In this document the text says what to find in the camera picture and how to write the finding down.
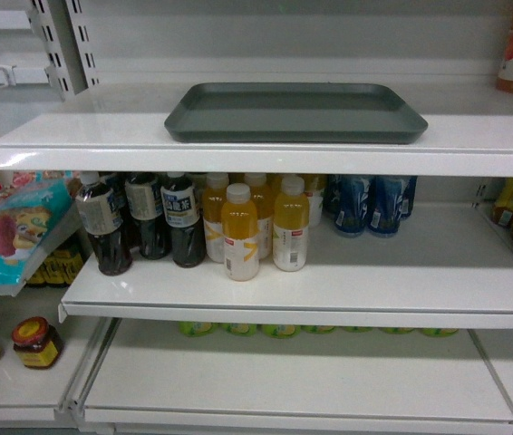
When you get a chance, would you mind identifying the white middle shelf board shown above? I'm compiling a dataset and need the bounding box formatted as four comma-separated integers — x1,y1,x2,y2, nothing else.
59,203,513,329

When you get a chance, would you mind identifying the blue drink bottle left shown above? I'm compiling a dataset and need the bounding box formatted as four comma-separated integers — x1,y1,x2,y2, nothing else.
334,175,373,237

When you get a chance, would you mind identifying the green bottle caps row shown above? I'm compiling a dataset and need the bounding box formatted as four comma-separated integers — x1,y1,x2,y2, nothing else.
178,321,459,339

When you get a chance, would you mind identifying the blue drink bottle right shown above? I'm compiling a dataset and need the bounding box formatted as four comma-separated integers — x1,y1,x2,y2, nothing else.
368,175,410,237

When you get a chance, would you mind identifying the white slotted shelf upright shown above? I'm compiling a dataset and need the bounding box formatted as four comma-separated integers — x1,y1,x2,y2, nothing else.
28,0,99,101

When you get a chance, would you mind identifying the white lower shelf board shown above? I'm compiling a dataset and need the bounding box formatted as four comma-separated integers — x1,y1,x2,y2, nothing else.
83,319,513,434

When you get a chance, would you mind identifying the grey rectangular serving tray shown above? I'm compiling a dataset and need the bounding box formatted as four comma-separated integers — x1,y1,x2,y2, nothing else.
164,82,429,144

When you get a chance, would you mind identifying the teal snack package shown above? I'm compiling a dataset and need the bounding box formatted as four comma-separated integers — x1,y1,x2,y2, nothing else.
0,178,81,295

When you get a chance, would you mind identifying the orange juice bottle front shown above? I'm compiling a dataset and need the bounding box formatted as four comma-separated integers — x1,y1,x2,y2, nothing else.
221,183,259,281

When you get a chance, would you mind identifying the blue drink bottle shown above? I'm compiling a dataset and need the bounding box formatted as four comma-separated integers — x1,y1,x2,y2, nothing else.
334,175,373,237
368,175,410,237

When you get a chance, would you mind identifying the dark tea bottle left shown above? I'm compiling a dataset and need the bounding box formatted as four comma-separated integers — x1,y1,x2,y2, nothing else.
75,171,132,276

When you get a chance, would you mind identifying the dark tea bottle blue label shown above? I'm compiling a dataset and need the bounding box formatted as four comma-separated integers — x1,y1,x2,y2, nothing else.
161,172,206,268

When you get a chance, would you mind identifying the white upper shelf board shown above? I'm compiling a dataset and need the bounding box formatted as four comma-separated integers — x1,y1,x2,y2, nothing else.
0,74,513,177

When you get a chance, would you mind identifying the dark tea bottle middle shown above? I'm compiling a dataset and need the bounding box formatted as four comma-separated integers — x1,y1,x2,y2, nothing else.
125,172,171,259

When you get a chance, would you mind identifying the orange juice bottle back left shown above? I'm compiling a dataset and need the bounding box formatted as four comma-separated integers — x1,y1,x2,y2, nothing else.
202,172,229,263

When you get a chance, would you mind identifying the white shelf board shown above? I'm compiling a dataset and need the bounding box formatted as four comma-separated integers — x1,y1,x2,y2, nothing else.
0,74,513,177
59,203,513,329
83,319,513,434

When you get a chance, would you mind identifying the orange juice bottle back middle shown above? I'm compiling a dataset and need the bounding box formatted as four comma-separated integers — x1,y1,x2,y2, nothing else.
244,172,274,259

